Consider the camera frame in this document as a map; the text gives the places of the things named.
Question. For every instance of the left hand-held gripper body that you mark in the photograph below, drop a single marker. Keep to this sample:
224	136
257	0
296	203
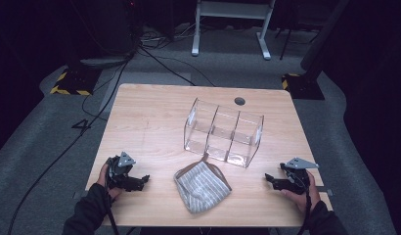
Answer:
118	176

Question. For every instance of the black tripod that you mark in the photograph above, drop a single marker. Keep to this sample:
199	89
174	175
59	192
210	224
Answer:
286	42

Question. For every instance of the black yellow striped base plate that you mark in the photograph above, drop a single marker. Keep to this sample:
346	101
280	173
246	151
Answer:
302	86
78	81

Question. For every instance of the person's right hand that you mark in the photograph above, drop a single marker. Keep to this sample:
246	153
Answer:
302	201

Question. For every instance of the person's left hand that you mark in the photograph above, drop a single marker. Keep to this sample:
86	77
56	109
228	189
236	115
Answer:
102	178

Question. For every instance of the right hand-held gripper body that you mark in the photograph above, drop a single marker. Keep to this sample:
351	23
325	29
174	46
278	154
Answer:
298	182

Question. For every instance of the grey slanted pole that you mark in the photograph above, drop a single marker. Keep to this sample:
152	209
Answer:
322	36

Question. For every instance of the grey striped cloth pouch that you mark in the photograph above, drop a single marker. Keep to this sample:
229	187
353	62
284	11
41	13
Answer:
201	187

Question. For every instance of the white metal stand frame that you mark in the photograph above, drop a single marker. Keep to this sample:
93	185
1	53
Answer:
232	9

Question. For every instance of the clear acrylic divided organizer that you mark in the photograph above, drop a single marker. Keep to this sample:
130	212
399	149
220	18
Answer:
221	133

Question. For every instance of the grey metal table bracket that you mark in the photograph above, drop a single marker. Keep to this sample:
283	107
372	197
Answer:
79	195
327	192

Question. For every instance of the dark round stand base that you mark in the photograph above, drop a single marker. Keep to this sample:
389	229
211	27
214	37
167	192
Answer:
104	62

